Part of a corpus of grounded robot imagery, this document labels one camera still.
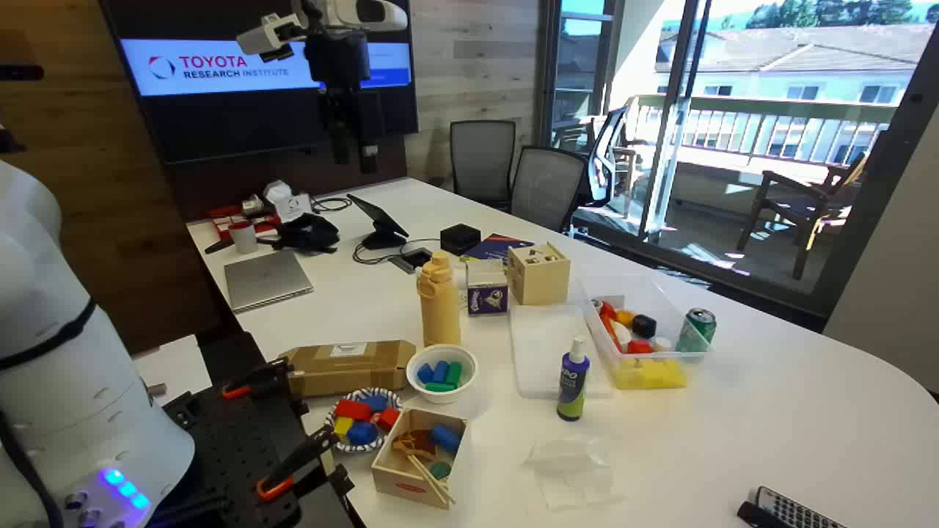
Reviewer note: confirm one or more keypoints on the black remote keyboard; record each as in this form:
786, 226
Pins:
769, 509

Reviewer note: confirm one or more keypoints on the blue cylindrical block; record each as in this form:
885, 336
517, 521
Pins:
444, 439

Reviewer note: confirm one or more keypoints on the white bowl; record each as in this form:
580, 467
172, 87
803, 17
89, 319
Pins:
441, 372

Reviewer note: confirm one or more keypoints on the patterned tissue box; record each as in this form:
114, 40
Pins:
486, 289

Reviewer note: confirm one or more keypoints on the wooden chopsticks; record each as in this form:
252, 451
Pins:
423, 474

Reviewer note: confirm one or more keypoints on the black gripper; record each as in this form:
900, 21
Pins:
351, 115

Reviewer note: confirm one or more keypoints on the wall television screen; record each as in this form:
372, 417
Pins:
203, 97

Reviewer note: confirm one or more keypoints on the grey office chair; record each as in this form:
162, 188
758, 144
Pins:
482, 153
546, 187

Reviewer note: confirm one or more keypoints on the blue book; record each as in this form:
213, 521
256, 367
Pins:
497, 248

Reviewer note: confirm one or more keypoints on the yellow water bottle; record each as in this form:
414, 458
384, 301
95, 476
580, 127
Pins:
439, 301

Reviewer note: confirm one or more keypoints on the cardboard box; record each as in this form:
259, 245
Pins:
343, 367

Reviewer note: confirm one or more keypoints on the small black box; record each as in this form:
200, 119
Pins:
458, 238

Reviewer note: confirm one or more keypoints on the patterned plate with blocks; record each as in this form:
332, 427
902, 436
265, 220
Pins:
363, 420

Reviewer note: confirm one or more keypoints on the green soda can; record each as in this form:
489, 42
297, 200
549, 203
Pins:
696, 330

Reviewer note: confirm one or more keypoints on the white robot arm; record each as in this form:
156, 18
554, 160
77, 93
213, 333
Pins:
89, 446

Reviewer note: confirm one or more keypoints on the black tablet stand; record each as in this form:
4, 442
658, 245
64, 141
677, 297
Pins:
385, 229

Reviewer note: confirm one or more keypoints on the wooden shape sorter cube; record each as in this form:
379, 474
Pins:
539, 275

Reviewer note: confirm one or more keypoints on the black bag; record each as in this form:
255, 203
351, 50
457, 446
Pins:
310, 235

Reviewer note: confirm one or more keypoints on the orange handled clamp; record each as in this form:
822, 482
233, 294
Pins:
307, 467
263, 380

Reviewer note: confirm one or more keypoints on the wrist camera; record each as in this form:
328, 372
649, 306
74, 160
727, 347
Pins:
272, 33

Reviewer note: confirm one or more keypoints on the silver laptop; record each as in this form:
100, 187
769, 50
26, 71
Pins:
265, 281

